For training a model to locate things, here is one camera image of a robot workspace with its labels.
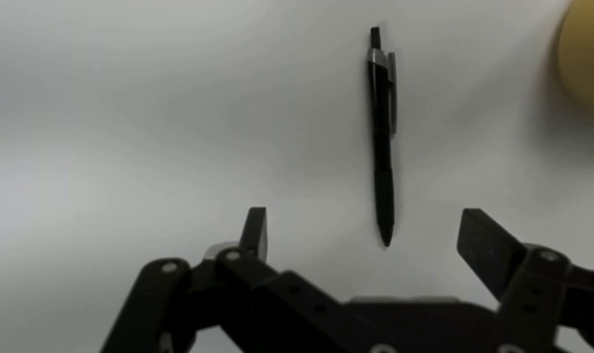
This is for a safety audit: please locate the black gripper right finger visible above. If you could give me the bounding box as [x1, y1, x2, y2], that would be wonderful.
[455, 207, 594, 353]

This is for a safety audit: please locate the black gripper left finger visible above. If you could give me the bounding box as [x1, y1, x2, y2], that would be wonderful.
[98, 207, 351, 353]

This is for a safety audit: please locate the black pen with silver clip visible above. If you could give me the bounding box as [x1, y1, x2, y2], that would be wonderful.
[364, 26, 400, 250]

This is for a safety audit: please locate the yellow enamel cup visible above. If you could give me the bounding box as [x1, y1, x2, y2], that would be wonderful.
[555, 0, 594, 122]

